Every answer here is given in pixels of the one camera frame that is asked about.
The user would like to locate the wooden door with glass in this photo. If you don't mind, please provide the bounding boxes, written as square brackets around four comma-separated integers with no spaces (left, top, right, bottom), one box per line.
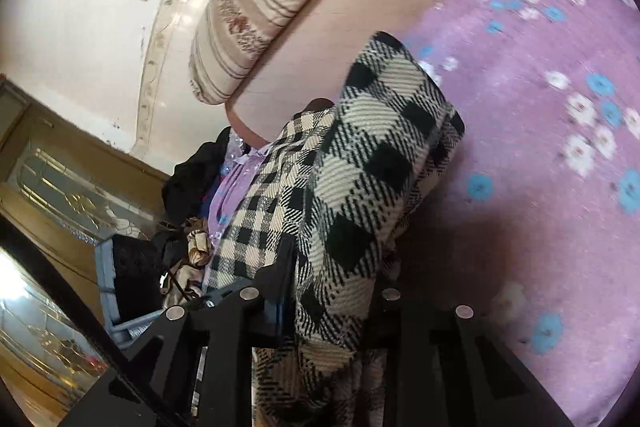
[0,77,173,427]

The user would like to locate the black cloth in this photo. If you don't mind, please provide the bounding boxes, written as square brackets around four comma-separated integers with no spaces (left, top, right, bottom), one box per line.
[111,232,171,325]

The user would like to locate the blue laundry basket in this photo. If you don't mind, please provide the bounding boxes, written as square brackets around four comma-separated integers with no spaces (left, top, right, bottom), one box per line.
[95,239,211,348]

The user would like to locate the pink bed headboard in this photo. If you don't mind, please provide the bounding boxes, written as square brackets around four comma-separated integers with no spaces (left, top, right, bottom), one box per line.
[225,0,521,152]

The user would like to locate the pile of dark clothes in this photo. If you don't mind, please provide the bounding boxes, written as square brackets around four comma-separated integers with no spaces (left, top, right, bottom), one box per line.
[162,127,241,228]

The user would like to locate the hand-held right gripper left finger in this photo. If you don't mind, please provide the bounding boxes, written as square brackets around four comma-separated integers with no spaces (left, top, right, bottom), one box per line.
[60,234,297,427]

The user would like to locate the purple floral bedsheet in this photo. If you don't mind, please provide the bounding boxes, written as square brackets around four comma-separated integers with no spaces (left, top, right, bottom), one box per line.
[202,0,640,427]

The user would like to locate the black cable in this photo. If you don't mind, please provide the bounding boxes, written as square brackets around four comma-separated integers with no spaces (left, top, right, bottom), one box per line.
[0,214,186,427]

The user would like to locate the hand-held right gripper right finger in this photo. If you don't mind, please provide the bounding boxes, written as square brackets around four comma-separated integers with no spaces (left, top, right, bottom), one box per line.
[372,272,576,427]

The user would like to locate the striped beige pillow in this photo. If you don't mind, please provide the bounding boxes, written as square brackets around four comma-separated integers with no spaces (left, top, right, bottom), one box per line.
[187,0,406,105]

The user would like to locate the black and cream checked coat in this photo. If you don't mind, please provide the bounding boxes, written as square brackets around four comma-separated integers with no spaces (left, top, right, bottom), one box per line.
[202,31,466,427]

